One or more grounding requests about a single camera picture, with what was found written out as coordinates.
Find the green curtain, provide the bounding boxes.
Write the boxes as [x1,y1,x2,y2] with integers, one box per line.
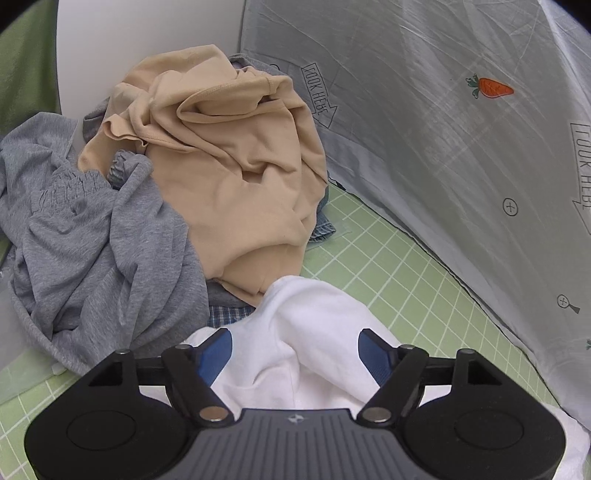
[0,13,63,141]

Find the blue denim garment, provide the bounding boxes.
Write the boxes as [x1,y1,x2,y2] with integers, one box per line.
[308,172,337,243]

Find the grey carrot print sheet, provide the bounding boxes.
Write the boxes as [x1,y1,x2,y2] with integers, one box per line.
[238,0,591,428]

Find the blue plaid shirt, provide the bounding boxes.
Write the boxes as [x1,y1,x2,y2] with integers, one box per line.
[207,302,254,329]

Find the grey sweatpants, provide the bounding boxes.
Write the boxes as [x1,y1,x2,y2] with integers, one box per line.
[0,113,211,376]

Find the beige sweatshirt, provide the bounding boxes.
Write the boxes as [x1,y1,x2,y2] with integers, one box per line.
[78,44,328,308]

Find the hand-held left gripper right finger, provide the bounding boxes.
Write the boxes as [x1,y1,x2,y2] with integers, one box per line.
[356,329,502,423]

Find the green grid mat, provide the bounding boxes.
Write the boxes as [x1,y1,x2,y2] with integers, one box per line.
[0,182,561,480]

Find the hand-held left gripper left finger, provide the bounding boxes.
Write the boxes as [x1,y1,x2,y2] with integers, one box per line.
[87,329,236,425]

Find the white garment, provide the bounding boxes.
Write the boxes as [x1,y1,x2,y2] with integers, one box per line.
[137,276,591,480]

